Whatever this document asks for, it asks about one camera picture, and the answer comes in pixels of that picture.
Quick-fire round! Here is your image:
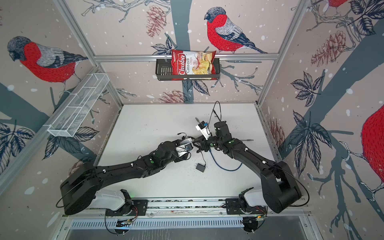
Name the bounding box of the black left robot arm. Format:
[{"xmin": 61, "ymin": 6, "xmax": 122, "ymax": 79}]
[{"xmin": 60, "ymin": 139, "xmax": 193, "ymax": 215}]

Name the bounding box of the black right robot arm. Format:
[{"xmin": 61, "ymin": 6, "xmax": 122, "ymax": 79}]
[{"xmin": 194, "ymin": 121, "xmax": 302, "ymax": 213}]

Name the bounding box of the red cassava chips bag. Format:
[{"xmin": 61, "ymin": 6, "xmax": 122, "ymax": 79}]
[{"xmin": 171, "ymin": 50, "xmax": 219, "ymax": 80}]

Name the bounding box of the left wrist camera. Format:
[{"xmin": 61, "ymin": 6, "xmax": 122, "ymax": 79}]
[{"xmin": 181, "ymin": 143, "xmax": 194, "ymax": 152}]

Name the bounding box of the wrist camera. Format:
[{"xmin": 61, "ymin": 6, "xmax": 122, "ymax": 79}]
[
  {"xmin": 181, "ymin": 143, "xmax": 194, "ymax": 152},
  {"xmin": 196, "ymin": 121, "xmax": 212, "ymax": 140}
]

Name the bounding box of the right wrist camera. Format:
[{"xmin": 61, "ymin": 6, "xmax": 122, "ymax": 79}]
[{"xmin": 196, "ymin": 121, "xmax": 212, "ymax": 140}]

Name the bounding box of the blue ethernet cable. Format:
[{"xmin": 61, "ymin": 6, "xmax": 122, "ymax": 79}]
[{"xmin": 208, "ymin": 148, "xmax": 243, "ymax": 172}]

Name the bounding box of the black ethernet cable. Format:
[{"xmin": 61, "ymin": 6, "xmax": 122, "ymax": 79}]
[{"xmin": 209, "ymin": 109, "xmax": 223, "ymax": 124}]

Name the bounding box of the aluminium mounting rail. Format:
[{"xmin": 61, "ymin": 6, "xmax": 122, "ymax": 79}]
[{"xmin": 61, "ymin": 196, "xmax": 310, "ymax": 219}]

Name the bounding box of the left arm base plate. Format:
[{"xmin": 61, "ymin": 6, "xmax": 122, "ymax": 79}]
[{"xmin": 106, "ymin": 200, "xmax": 149, "ymax": 217}]

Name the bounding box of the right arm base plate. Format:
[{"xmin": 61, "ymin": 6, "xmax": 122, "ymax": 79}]
[{"xmin": 222, "ymin": 199, "xmax": 268, "ymax": 215}]

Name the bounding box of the black wall basket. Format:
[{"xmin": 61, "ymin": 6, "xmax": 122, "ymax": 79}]
[{"xmin": 155, "ymin": 59, "xmax": 221, "ymax": 81}]

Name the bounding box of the white wire mesh shelf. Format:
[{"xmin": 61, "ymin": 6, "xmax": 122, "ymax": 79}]
[{"xmin": 48, "ymin": 73, "xmax": 110, "ymax": 137}]

